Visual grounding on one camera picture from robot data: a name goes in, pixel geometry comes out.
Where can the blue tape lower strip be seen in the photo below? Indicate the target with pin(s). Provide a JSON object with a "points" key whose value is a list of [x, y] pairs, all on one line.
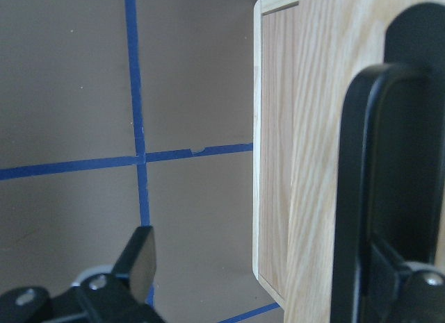
{"points": [[251, 313]]}

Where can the blue tape vertical strip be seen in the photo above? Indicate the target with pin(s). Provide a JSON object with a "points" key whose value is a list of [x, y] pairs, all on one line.
{"points": [[137, 110]]}

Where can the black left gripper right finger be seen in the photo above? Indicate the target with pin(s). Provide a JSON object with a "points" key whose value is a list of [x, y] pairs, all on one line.
{"points": [[385, 280]]}

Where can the wooden drawer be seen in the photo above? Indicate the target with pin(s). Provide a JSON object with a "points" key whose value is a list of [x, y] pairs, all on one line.
{"points": [[306, 52]]}

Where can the blue tape horizontal strip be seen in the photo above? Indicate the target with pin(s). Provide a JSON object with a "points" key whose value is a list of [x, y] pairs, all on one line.
{"points": [[121, 161]]}

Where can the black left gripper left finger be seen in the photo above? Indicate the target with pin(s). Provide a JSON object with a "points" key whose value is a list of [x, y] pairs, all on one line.
{"points": [[136, 266]]}

